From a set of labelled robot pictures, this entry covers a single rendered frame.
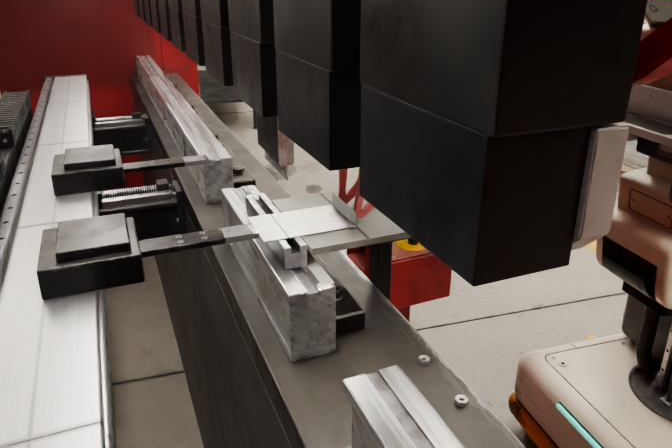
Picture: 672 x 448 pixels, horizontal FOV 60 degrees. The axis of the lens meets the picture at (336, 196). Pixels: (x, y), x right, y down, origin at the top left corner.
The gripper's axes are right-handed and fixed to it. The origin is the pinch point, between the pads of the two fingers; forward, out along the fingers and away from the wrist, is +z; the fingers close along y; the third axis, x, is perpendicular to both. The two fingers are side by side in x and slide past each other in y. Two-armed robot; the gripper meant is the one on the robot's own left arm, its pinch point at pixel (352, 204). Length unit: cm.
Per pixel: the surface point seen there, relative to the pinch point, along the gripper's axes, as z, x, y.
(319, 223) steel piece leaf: 3.8, -4.1, 1.1
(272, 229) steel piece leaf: 6.8, -9.9, 0.7
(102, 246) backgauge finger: 13.4, -30.1, 4.7
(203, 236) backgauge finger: 10.6, -18.1, 0.1
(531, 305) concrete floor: 35, 159, -97
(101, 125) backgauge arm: 31, -21, -133
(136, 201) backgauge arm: 28, -16, -58
